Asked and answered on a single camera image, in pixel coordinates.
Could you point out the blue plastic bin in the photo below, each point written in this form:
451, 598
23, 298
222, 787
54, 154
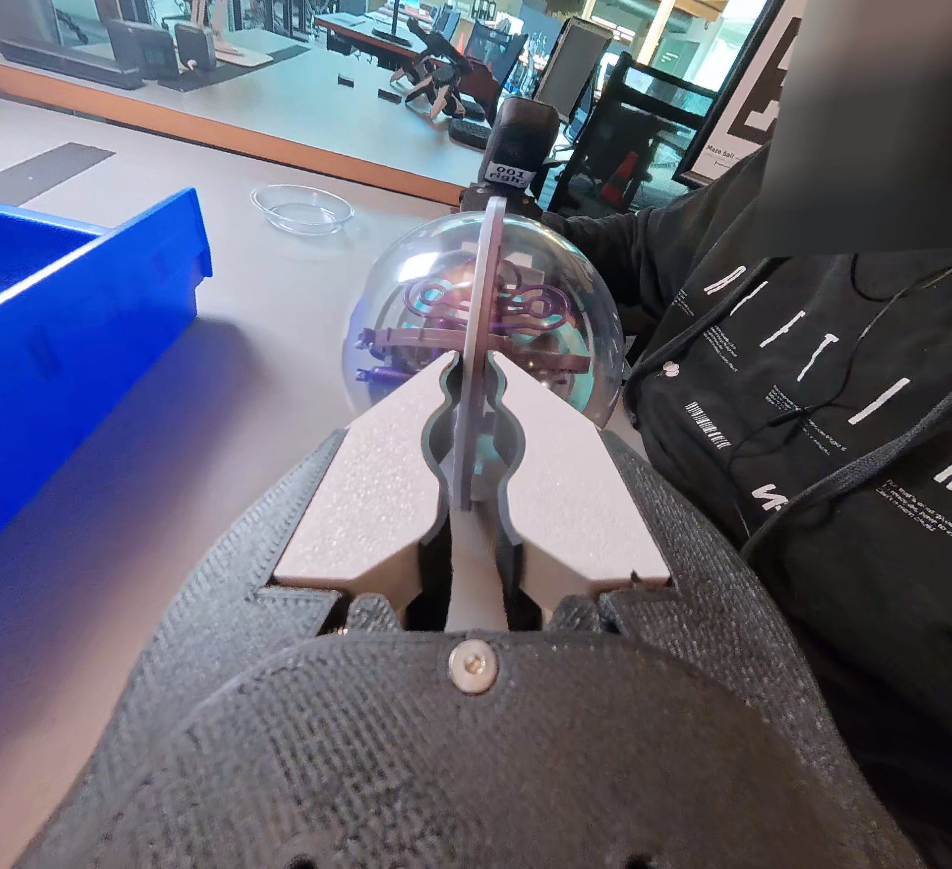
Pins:
89, 333

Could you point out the black oval wrist rest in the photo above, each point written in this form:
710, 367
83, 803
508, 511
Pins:
470, 135

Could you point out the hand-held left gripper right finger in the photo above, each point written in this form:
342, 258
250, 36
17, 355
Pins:
580, 512

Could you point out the orange traffic cone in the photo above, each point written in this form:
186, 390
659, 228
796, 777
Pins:
619, 181

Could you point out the black desk mat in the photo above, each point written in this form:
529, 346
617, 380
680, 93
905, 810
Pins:
275, 58

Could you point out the clear plastic maze ball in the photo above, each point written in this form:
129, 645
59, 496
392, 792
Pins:
416, 274

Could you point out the small black speaker box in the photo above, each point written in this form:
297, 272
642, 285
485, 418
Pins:
195, 47

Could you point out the framed black-white marker sign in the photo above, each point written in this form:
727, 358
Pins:
744, 88

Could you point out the orange-edged grey desk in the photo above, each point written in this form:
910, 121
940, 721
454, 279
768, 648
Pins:
282, 110

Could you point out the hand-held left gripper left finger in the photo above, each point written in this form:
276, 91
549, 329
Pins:
364, 512

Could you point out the black and tan gripper tool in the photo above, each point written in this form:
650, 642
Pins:
439, 65

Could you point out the black screen on stand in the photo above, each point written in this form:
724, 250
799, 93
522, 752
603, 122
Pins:
573, 65

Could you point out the black mesh office chair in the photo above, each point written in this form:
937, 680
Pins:
632, 132

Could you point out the long black bar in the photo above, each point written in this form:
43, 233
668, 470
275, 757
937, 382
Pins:
67, 65

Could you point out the black power station box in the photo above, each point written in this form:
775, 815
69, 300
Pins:
141, 47

